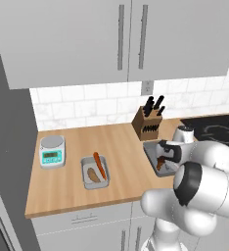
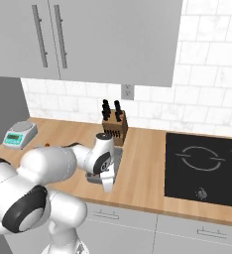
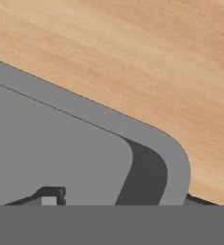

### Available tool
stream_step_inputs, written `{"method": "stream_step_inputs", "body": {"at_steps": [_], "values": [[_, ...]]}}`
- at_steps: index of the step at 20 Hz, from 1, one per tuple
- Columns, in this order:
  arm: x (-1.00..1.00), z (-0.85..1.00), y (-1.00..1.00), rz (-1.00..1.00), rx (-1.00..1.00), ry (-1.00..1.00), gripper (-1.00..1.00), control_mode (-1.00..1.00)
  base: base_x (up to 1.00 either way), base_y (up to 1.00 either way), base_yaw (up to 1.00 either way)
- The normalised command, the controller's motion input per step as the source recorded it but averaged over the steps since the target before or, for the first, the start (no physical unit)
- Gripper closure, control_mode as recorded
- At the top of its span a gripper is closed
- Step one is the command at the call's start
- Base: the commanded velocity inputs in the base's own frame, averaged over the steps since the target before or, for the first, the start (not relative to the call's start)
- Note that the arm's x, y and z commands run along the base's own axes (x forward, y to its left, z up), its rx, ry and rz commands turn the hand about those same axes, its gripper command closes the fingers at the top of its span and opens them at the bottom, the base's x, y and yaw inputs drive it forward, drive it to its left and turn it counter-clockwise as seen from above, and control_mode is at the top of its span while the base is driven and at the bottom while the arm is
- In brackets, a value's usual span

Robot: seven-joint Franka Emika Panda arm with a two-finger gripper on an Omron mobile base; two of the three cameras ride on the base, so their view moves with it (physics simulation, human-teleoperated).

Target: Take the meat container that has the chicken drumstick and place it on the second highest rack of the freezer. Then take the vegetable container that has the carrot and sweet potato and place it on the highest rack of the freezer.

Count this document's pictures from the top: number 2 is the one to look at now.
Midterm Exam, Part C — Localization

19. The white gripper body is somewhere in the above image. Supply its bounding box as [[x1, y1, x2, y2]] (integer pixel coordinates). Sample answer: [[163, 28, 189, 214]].
[[100, 164, 116, 194]]

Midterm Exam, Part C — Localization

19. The grey cupboard door handle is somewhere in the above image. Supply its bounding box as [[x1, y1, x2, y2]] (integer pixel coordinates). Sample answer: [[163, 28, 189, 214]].
[[53, 4, 68, 69], [31, 4, 50, 68]]

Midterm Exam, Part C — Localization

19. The grey wall cupboard door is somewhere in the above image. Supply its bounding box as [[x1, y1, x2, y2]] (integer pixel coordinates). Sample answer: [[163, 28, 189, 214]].
[[48, 0, 184, 88], [0, 0, 61, 81]]

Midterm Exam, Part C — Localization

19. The grey drawer handle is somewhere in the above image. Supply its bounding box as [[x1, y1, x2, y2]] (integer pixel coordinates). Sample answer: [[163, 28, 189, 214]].
[[196, 226, 228, 240], [92, 209, 120, 220]]

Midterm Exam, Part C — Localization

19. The black hob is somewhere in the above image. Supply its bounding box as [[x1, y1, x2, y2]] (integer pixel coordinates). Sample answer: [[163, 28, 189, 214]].
[[164, 131, 232, 209]]

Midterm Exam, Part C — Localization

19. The grey drawer front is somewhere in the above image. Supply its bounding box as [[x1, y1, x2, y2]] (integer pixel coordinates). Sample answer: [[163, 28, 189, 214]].
[[155, 213, 232, 250], [83, 201, 159, 233]]

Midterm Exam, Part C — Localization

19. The wooden knife block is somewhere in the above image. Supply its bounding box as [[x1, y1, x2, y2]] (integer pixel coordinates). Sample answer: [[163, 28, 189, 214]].
[[101, 110, 129, 148]]

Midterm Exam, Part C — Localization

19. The grey base cupboard door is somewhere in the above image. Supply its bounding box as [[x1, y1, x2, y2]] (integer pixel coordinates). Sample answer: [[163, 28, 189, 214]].
[[153, 232, 232, 254], [75, 218, 158, 254]]

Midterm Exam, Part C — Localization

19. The black knife handle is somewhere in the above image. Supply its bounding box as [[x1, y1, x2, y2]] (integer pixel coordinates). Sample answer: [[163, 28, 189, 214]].
[[101, 98, 111, 122], [113, 99, 124, 123]]

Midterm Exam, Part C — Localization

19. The teal and grey kitchen scale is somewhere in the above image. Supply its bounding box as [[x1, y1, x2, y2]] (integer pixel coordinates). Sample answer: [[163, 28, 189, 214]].
[[2, 120, 39, 151]]

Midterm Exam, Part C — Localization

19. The grey wall socket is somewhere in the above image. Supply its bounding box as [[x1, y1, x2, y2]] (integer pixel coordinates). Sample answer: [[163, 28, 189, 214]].
[[121, 83, 135, 101]]

